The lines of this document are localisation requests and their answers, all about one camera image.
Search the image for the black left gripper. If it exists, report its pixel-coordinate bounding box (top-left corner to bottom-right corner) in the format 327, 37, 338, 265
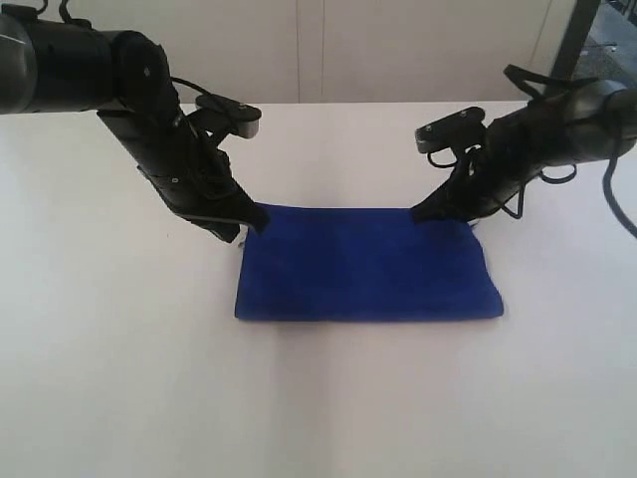
98, 99, 270, 244

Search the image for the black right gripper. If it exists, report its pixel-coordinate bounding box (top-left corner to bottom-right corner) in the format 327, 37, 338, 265
410, 117, 541, 224

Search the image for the blue towel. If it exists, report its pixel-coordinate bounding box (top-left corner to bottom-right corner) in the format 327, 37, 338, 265
235, 204, 504, 323

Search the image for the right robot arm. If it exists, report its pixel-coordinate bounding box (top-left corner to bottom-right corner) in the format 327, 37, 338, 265
411, 81, 636, 223

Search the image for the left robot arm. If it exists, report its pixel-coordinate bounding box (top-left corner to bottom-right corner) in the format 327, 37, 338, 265
1, 2, 270, 243

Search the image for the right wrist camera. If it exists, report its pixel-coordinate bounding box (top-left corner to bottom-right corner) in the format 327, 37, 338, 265
415, 107, 486, 154

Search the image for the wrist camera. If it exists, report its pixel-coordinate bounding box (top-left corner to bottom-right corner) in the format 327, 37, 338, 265
188, 94, 262, 141
415, 107, 486, 154

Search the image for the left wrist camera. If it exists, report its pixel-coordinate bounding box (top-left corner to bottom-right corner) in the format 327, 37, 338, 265
188, 94, 262, 141

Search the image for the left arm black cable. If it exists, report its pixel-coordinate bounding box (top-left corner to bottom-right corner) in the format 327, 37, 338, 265
502, 63, 598, 101

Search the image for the right camera cable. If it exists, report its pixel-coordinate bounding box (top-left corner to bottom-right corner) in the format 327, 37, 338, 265
599, 148, 637, 240

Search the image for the black window frame post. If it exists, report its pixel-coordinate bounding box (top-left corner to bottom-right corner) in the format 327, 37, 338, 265
550, 0, 601, 79

